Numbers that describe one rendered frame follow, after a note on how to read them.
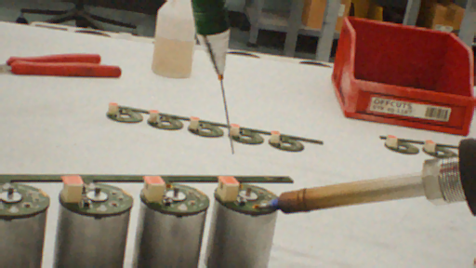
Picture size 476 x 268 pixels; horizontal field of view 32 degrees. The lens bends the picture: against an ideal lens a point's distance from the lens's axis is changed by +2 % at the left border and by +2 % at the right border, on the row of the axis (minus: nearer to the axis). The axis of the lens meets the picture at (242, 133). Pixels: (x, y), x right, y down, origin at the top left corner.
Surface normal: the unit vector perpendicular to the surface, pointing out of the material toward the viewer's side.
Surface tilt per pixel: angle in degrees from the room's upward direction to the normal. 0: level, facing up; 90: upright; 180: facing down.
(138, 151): 0
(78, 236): 90
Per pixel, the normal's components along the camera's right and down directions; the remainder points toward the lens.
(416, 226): 0.16, -0.93
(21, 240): 0.62, 0.34
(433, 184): -0.40, 0.21
